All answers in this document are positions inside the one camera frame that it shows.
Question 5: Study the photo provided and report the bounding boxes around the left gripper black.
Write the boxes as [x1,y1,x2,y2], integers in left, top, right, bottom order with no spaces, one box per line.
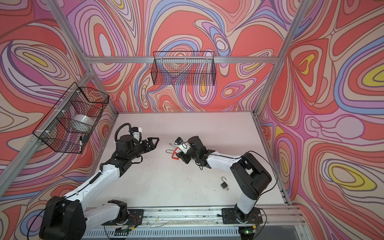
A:
[126,137,159,162]

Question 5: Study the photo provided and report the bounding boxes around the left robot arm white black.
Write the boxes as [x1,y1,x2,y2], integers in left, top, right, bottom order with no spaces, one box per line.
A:
[39,135,160,240]

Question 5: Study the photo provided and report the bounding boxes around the red padlock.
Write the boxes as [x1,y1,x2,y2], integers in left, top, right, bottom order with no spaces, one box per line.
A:
[165,143,182,160]

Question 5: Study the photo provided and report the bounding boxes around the black wire basket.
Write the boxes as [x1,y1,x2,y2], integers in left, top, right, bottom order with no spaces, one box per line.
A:
[151,51,217,86]
[33,83,110,154]

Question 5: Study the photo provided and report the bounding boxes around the small black padlock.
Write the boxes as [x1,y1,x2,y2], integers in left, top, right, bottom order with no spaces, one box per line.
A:
[221,177,229,191]

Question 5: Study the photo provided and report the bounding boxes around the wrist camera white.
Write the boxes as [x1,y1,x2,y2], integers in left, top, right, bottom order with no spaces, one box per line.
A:
[130,127,142,143]
[175,137,191,154]

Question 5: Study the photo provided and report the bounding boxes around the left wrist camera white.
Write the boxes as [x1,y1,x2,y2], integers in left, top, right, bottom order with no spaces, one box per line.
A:
[130,127,142,143]

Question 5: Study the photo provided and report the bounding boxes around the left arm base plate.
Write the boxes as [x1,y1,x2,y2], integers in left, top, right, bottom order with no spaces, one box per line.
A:
[102,209,144,227]

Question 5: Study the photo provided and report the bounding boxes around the black wire basket left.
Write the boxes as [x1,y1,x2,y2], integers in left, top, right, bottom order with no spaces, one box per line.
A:
[33,83,110,154]

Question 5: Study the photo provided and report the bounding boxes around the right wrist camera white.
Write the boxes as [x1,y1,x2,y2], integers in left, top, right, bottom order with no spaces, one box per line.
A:
[175,137,191,154]

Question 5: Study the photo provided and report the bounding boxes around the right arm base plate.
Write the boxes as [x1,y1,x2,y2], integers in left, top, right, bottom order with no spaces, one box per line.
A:
[218,206,264,226]

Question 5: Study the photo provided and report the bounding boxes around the black wire basket back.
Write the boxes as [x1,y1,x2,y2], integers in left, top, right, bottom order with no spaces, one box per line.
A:
[151,51,217,86]

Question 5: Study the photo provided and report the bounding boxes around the white tape roll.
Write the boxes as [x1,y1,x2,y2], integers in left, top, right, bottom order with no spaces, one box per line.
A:
[70,114,95,134]

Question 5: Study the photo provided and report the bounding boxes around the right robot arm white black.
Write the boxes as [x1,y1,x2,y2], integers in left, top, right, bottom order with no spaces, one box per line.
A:
[174,136,273,223]

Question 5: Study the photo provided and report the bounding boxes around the aluminium front rail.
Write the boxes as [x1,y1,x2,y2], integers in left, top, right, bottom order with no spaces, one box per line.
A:
[96,205,308,228]

